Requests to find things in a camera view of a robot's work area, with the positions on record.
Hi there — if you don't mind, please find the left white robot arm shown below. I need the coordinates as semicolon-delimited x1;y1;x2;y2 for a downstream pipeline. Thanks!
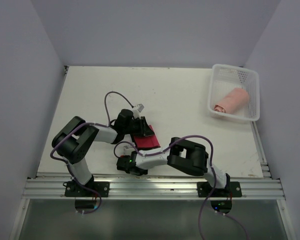
50;109;155;197

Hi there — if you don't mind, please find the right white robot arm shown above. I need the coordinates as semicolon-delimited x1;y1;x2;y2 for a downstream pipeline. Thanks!
116;135;231;197

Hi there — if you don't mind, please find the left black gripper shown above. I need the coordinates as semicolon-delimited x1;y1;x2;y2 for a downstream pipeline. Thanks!
123;116;154;137

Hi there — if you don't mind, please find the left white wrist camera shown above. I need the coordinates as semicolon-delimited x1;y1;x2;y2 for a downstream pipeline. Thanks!
131;103;145;119

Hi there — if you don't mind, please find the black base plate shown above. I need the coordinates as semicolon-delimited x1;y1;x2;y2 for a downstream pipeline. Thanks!
196;181;243;198
62;180;110;198

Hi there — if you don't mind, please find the pink towel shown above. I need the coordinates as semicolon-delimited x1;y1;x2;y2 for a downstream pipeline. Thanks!
213;88;250;114

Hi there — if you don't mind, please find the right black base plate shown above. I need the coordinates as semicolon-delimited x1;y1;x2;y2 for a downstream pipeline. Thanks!
196;181;243;198

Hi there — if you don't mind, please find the black cloth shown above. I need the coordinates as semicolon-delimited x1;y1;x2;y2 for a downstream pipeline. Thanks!
131;134;161;151

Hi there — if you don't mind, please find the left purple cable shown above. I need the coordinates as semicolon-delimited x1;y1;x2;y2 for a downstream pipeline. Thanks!
49;91;138;215

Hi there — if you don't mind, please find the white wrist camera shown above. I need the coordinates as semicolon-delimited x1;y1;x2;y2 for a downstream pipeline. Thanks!
122;145;135;156
131;103;145;119

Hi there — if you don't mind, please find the white plastic basket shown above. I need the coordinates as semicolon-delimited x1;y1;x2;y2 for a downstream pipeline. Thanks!
207;64;260;122

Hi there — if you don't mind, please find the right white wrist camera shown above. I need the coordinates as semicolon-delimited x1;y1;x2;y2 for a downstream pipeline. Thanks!
122;145;135;156

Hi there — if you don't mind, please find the aluminium mounting rail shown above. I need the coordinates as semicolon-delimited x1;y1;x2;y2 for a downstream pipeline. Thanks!
22;174;285;200

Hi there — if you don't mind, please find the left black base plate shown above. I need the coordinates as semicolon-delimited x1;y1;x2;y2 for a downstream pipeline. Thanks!
62;180;110;198

